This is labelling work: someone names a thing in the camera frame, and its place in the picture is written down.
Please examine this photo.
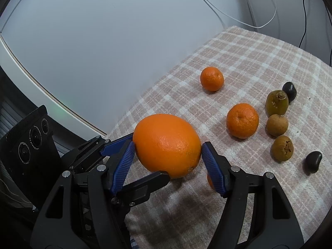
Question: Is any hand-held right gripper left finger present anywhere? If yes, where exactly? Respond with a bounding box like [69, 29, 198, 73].
[30, 140, 135, 249]

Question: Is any white cable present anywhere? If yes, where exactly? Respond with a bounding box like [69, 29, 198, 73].
[187, 0, 277, 29]

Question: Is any black cable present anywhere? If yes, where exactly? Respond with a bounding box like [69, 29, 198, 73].
[298, 0, 308, 48]

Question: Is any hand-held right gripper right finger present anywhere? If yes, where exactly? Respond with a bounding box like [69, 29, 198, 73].
[202, 142, 304, 249]

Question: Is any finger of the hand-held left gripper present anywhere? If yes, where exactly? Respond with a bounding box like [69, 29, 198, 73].
[62, 133, 134, 172]
[111, 171, 171, 214]

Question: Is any green kiwi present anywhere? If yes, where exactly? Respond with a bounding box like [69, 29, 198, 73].
[265, 90, 289, 117]

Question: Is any pink plaid cloth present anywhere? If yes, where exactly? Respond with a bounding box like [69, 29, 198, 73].
[105, 26, 332, 249]

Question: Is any small mandarin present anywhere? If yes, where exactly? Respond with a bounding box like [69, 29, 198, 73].
[200, 67, 224, 92]

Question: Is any large orange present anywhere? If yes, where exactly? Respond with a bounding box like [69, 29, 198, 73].
[133, 114, 202, 179]

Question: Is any brown round fruit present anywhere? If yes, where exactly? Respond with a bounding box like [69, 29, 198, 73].
[271, 135, 294, 161]
[266, 114, 289, 137]

